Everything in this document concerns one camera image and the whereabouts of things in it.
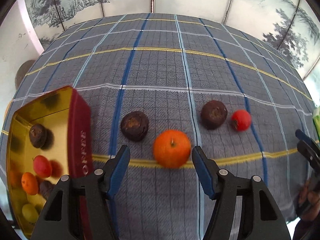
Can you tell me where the small red tomato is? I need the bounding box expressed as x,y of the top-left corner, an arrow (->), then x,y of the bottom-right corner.
231,109 -> 252,132

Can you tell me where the dark brown fruit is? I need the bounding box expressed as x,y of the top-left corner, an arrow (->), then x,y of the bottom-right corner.
120,111 -> 149,142
39,180 -> 55,200
201,100 -> 228,129
29,124 -> 48,148

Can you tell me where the orange tangerine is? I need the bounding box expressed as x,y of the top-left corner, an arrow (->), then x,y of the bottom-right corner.
21,172 -> 39,196
152,129 -> 191,169

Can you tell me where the green fruit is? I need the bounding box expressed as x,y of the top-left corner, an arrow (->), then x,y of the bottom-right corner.
22,203 -> 39,224

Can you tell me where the person's right hand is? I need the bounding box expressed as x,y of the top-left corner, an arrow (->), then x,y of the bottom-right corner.
298,180 -> 319,222

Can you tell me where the red gold tin box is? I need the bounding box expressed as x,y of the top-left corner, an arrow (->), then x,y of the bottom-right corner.
6,86 -> 93,238

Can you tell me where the dark brown fruit in tin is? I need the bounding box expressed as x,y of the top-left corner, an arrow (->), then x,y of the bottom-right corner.
29,124 -> 48,148

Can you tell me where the blue plaid tablecloth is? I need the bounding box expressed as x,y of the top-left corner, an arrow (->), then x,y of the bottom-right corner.
1,14 -> 317,239

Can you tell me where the painted folding screen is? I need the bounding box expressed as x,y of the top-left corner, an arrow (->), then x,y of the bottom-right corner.
25,0 -> 319,79

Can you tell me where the round grey millstone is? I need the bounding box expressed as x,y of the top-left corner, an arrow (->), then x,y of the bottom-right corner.
15,60 -> 35,89

